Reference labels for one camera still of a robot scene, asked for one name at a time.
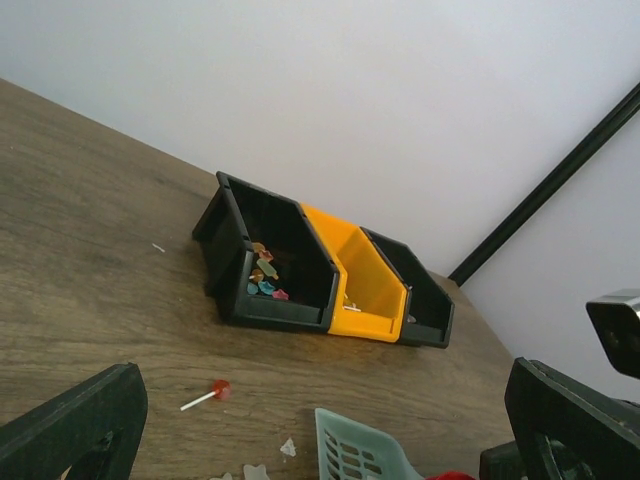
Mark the spilled red lollipop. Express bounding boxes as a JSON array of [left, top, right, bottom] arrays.
[[179, 379, 232, 412]]

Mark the black candy bin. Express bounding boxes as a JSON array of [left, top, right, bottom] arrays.
[[192, 172, 339, 334], [362, 227, 455, 349]]

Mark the black enclosure frame post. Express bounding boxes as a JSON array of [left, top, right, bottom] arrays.
[[448, 84, 640, 286]]

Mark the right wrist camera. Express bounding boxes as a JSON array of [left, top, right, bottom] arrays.
[[586, 289, 640, 379]]

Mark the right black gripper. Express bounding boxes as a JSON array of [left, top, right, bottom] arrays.
[[479, 441, 525, 480]]

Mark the spilled star candy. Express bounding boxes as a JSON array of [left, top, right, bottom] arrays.
[[280, 437, 297, 458], [243, 464, 270, 480]]

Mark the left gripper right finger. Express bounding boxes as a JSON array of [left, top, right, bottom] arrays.
[[504, 358, 639, 479]]

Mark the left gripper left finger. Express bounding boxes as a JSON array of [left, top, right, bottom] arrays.
[[1, 363, 148, 479]]

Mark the red jar lid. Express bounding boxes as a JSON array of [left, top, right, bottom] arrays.
[[425, 470, 476, 480]]

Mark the orange candy bin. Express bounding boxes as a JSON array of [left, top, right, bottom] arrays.
[[302, 204, 408, 343]]

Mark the light blue slotted scoop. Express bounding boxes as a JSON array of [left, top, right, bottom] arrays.
[[314, 408, 423, 480]]

